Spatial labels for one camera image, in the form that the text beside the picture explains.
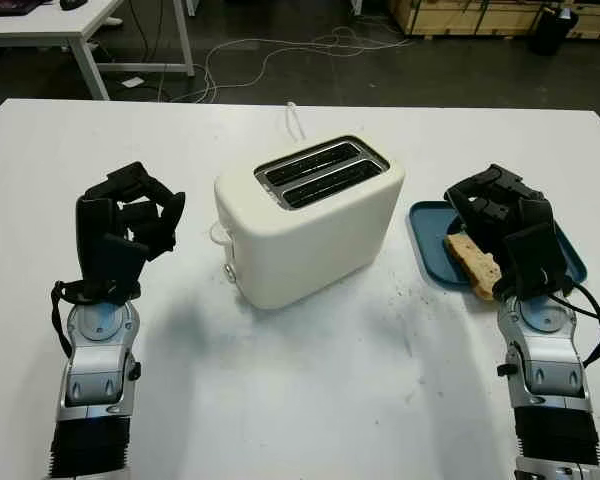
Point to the black keyboard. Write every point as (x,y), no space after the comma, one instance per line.
(5,5)

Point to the white paper scrap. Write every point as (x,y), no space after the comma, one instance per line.
(132,83)

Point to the blue plastic tray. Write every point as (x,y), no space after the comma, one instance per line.
(430,235)

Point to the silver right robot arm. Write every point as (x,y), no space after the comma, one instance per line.
(550,350)

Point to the cream white two-slot toaster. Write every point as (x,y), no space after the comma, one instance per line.
(320,235)

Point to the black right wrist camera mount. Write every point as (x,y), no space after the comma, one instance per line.
(532,260)

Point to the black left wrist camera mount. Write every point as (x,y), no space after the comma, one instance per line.
(125,246)

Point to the brown bread slice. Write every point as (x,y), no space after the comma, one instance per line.
(472,260)

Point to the white office desk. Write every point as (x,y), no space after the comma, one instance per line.
(80,20)

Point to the chrome toaster dial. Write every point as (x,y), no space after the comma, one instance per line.
(229,271)

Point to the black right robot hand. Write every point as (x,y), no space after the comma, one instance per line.
(500,200)

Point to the black waste bin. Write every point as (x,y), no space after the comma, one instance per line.
(552,35)

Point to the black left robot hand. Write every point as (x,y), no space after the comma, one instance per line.
(97,235)

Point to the white shoe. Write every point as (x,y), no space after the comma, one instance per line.
(112,20)

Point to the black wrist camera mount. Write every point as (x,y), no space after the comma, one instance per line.
(532,260)
(125,246)

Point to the white toaster lever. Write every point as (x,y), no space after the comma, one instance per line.
(219,235)

